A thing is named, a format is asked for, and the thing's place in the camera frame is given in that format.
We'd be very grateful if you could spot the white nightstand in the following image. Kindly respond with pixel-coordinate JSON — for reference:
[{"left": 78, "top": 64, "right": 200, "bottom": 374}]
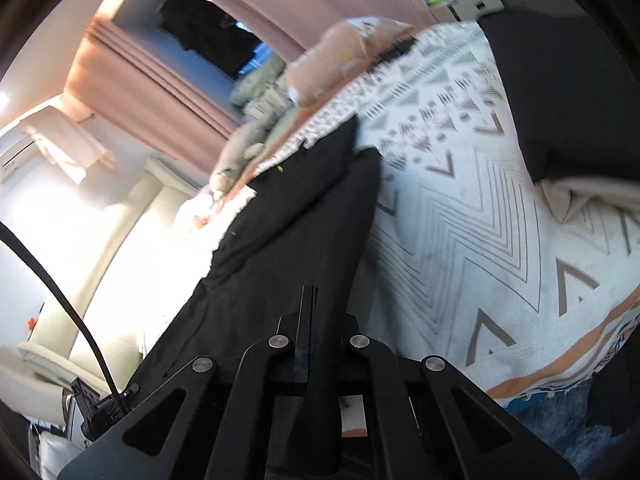
[{"left": 430, "top": 0, "right": 506, "bottom": 23}]

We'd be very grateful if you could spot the dark clothes pile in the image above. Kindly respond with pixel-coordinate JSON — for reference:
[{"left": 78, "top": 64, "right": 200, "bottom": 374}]
[{"left": 480, "top": 7, "right": 640, "bottom": 186}]

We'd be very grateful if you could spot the dark hanging coat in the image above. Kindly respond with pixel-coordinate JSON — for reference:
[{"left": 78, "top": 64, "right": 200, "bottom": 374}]
[{"left": 160, "top": 0, "right": 258, "bottom": 78}]

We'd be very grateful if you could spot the black jacket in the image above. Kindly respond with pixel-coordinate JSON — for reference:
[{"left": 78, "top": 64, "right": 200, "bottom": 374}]
[{"left": 127, "top": 115, "right": 383, "bottom": 471}]

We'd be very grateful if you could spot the cream padded headboard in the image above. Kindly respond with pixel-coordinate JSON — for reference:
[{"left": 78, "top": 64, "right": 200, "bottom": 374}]
[{"left": 15, "top": 157, "right": 201, "bottom": 396}]

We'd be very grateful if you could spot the blue shaggy rug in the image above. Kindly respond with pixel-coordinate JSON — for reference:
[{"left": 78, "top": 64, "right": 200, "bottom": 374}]
[{"left": 507, "top": 382, "right": 626, "bottom": 480}]

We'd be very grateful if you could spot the beige plush pillow toy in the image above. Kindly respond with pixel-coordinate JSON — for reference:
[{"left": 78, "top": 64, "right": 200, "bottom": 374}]
[{"left": 280, "top": 16, "right": 416, "bottom": 106}]

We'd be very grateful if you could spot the beige cloth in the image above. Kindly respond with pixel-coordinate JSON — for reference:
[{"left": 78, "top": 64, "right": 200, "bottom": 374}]
[{"left": 537, "top": 175, "right": 640, "bottom": 226}]

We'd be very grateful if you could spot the white air conditioner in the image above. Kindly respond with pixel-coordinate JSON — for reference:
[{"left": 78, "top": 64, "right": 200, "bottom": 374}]
[{"left": 0, "top": 132, "right": 41, "bottom": 181}]

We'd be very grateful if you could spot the grey plush toy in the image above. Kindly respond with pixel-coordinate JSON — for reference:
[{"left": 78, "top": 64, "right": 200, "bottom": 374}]
[{"left": 207, "top": 115, "right": 278, "bottom": 196}]

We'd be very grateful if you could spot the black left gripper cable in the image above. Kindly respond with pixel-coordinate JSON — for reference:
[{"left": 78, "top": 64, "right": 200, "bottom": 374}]
[{"left": 0, "top": 222, "right": 123, "bottom": 398}]

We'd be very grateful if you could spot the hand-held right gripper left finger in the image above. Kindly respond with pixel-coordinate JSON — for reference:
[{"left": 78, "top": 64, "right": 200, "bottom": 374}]
[{"left": 57, "top": 285, "right": 318, "bottom": 480}]

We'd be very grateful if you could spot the white patterned blanket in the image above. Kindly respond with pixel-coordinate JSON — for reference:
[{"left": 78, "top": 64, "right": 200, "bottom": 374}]
[{"left": 172, "top": 22, "right": 640, "bottom": 406}]

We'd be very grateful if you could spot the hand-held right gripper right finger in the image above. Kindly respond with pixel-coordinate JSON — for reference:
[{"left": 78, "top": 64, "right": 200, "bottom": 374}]
[{"left": 312, "top": 285, "right": 581, "bottom": 480}]

